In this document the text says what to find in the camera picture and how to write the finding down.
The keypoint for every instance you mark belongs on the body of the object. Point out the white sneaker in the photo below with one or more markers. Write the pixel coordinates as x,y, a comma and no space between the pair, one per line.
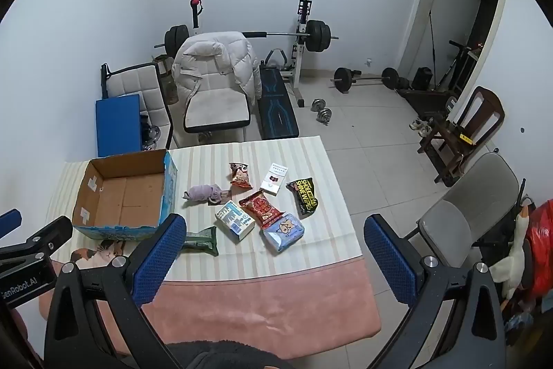
425,131
417,124

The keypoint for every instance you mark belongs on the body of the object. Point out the white carton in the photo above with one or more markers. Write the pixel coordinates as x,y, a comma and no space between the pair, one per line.
274,179

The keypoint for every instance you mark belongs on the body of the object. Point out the pink blanket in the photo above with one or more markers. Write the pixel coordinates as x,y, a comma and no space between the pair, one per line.
281,300

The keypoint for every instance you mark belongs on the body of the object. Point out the short barbell with black plates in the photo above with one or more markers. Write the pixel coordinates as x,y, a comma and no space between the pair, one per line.
343,80

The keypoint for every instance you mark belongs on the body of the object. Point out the white goose plush toy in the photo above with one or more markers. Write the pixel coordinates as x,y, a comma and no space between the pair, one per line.
514,256

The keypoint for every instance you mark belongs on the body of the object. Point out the red plastic bag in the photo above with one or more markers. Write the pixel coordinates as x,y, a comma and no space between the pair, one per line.
542,248

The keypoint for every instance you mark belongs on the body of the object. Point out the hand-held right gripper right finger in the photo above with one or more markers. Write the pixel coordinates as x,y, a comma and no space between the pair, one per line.
389,261

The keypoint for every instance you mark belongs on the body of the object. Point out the black speaker box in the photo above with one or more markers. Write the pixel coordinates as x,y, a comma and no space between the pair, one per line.
422,78

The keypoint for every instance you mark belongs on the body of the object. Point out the grey office chair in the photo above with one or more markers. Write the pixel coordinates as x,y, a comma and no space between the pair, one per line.
488,183

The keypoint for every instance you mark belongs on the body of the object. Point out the panda print snack packet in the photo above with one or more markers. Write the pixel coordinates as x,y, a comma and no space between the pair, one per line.
240,176

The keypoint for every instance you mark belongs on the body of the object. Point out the white quilted chair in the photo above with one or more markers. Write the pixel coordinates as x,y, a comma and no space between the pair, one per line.
138,86

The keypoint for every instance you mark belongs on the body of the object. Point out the black shoe wipes packet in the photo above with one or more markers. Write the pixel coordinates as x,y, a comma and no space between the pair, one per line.
304,196

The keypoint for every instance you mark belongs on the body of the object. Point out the black weight bench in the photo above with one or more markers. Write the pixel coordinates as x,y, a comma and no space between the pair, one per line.
276,114

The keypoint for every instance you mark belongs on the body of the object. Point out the chrome weight set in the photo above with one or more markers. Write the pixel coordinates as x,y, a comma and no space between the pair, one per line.
150,133

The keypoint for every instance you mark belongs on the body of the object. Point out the person's dark garment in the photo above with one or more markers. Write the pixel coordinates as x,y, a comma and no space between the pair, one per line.
224,357

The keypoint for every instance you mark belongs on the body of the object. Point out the dark wooden chair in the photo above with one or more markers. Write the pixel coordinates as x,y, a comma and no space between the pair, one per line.
488,109

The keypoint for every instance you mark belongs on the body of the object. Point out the red snack packet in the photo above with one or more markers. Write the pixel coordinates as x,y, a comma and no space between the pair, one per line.
261,208

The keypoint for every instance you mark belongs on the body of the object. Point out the green wipes packet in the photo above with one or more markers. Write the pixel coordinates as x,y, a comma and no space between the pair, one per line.
203,241

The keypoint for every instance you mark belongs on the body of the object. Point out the dark low bench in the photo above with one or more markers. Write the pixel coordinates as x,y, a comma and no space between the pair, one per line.
425,101

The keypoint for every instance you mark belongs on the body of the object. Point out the blue folded mat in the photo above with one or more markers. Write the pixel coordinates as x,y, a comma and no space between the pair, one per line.
119,127

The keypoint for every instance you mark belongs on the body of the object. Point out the purple socks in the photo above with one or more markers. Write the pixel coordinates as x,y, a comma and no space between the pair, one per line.
203,192

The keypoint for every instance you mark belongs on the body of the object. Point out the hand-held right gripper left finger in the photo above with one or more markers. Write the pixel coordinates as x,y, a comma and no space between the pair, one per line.
157,261

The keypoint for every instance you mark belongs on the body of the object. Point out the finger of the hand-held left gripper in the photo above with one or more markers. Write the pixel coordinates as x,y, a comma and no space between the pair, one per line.
52,233
9,222

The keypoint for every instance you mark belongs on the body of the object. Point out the cardboard box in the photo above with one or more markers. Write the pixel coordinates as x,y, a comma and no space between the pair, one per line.
121,191
302,252

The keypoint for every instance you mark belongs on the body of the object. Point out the black kick scooter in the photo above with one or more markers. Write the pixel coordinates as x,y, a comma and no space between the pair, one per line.
453,64

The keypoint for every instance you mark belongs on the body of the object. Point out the yellow blue-labelled box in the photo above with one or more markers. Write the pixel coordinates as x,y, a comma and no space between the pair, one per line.
234,222

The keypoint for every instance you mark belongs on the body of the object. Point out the long barbell with black plates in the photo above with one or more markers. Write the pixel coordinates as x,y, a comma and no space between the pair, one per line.
317,35

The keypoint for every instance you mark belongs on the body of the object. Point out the chrome dumbbell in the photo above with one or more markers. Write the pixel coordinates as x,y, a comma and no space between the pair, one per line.
317,104
325,116

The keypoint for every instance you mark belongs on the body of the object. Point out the blue cat print tissue pack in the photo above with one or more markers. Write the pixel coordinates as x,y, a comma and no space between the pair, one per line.
283,231

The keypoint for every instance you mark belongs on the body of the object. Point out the white cushioned chair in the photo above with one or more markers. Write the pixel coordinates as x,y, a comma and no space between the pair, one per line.
216,109

